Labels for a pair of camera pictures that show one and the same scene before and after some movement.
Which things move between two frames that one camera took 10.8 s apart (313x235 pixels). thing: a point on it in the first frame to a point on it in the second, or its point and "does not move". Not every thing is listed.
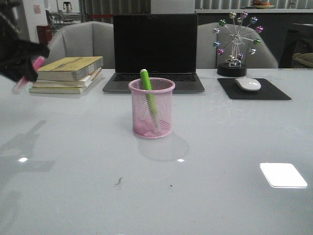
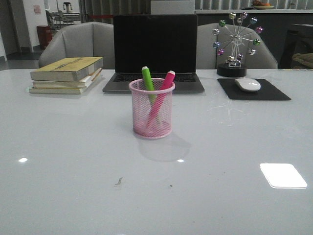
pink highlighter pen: (37, 61) to (165, 89)
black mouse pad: (268, 90) does not move
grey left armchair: (86, 38) does not move
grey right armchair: (215, 40) does not move
